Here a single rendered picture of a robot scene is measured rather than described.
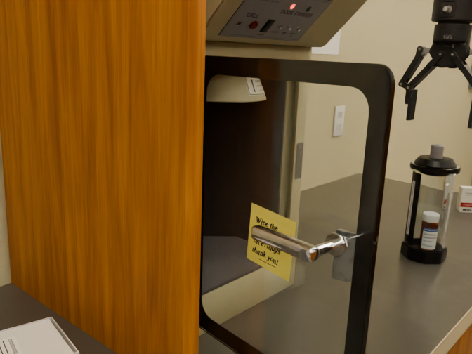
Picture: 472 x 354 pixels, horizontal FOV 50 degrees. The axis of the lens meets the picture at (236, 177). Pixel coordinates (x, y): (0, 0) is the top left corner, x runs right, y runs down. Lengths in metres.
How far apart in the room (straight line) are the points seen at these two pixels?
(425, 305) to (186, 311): 0.53
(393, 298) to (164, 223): 0.55
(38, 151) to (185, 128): 0.36
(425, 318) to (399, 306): 0.05
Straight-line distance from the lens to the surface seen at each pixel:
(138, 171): 0.68
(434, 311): 1.04
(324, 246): 0.53
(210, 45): 0.75
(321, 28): 0.88
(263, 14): 0.74
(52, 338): 0.82
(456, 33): 1.18
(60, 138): 0.83
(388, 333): 0.93
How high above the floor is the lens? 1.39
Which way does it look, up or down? 14 degrees down
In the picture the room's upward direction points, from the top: 2 degrees clockwise
